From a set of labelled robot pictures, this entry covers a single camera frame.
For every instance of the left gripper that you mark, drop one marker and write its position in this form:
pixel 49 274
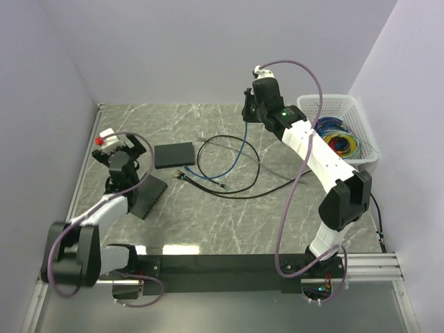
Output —
pixel 135 150

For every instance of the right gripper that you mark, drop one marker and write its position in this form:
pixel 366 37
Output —
pixel 250 97

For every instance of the black network switch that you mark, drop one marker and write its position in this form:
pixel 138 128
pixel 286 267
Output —
pixel 174 155
pixel 146 196

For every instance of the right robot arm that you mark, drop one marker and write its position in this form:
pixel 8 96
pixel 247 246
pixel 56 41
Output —
pixel 347 190

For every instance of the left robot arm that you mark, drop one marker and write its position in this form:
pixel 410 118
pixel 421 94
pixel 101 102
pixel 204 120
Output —
pixel 72 254

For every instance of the white plastic basket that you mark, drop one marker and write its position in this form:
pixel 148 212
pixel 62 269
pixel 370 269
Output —
pixel 342 125

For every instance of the black base beam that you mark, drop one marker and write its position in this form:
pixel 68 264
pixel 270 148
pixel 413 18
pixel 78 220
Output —
pixel 226 273

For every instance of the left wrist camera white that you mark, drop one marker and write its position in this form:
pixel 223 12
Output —
pixel 108 142

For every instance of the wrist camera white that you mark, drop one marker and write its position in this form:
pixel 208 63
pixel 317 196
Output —
pixel 259 73
pixel 108 142

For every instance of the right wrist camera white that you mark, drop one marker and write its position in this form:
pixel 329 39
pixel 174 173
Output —
pixel 259 73

